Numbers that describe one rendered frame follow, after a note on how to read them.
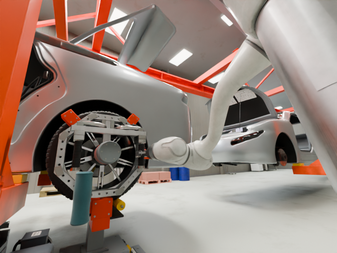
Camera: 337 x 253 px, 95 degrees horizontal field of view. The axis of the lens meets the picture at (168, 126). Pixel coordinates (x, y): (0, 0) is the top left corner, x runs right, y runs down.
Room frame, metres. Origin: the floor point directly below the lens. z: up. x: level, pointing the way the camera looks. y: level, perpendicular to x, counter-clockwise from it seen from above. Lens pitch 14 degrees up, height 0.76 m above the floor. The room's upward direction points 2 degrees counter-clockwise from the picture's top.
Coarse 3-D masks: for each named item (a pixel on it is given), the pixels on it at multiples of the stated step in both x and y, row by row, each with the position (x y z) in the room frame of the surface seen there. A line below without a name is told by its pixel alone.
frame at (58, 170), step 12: (96, 120) 1.04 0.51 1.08; (108, 120) 1.05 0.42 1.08; (120, 120) 1.09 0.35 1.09; (72, 132) 0.94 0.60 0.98; (60, 144) 0.91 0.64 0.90; (60, 168) 0.92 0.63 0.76; (72, 180) 0.95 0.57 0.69; (132, 180) 1.14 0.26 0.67; (96, 192) 1.02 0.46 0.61; (108, 192) 1.06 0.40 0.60; (120, 192) 1.10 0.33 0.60
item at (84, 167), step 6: (96, 138) 1.29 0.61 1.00; (84, 144) 1.24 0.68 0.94; (90, 144) 1.27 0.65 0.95; (84, 162) 1.25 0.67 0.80; (90, 162) 1.27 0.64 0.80; (114, 162) 1.37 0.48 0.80; (84, 168) 1.25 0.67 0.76; (96, 168) 1.30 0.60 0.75; (108, 168) 1.35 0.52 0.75; (96, 174) 1.30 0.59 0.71
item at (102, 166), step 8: (72, 136) 1.02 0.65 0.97; (88, 136) 1.08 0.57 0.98; (128, 136) 1.24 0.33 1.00; (72, 144) 1.03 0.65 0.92; (96, 144) 1.11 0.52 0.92; (128, 144) 1.34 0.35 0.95; (128, 152) 1.39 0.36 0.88; (64, 160) 1.05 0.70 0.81; (88, 160) 1.08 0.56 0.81; (128, 160) 1.38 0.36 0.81; (64, 168) 1.00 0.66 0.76; (112, 168) 1.17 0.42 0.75; (128, 168) 1.31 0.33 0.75; (120, 176) 1.34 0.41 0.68; (112, 184) 1.24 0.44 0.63
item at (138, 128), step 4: (112, 120) 1.05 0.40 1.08; (112, 124) 1.05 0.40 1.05; (112, 128) 1.06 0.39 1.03; (116, 128) 0.94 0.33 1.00; (120, 128) 0.93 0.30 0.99; (124, 128) 0.93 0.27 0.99; (128, 128) 0.93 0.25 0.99; (132, 128) 0.94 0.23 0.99; (136, 128) 0.96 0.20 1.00; (140, 128) 0.97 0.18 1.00
